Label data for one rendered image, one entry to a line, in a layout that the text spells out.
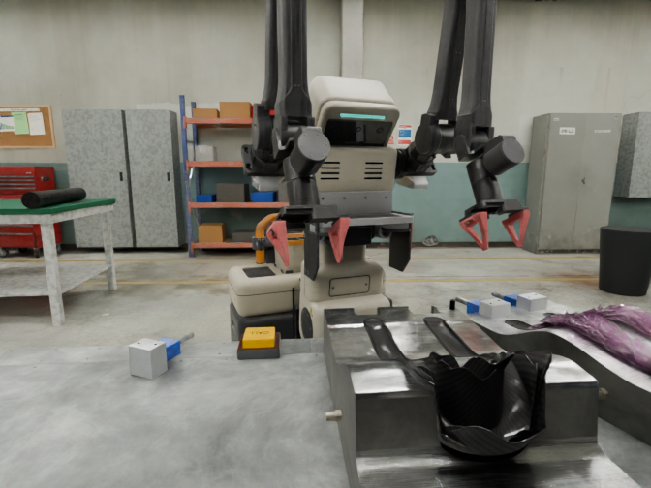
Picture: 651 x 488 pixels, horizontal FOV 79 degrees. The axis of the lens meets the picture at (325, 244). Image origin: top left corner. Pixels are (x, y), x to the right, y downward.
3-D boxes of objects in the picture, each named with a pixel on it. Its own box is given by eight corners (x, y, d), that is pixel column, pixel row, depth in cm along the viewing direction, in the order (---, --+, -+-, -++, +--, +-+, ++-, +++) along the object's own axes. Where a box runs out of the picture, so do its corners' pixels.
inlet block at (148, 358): (182, 345, 82) (181, 320, 81) (202, 349, 80) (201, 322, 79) (130, 374, 70) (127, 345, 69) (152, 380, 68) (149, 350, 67)
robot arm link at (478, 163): (479, 165, 94) (459, 165, 92) (500, 150, 88) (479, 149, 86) (486, 192, 92) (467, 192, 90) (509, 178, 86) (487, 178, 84)
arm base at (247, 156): (286, 149, 104) (240, 148, 100) (293, 127, 97) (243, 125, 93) (293, 176, 100) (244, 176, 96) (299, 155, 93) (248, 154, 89)
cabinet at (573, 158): (521, 249, 612) (533, 117, 577) (585, 248, 614) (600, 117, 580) (539, 255, 565) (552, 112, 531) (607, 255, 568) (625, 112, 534)
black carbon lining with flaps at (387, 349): (358, 329, 72) (359, 279, 70) (445, 326, 73) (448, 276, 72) (422, 471, 38) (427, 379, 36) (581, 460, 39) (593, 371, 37)
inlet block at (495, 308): (448, 311, 94) (449, 289, 93) (464, 308, 95) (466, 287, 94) (490, 331, 82) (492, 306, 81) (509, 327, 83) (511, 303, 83)
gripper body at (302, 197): (339, 213, 71) (332, 176, 73) (284, 216, 67) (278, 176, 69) (327, 226, 77) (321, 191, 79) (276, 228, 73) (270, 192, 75)
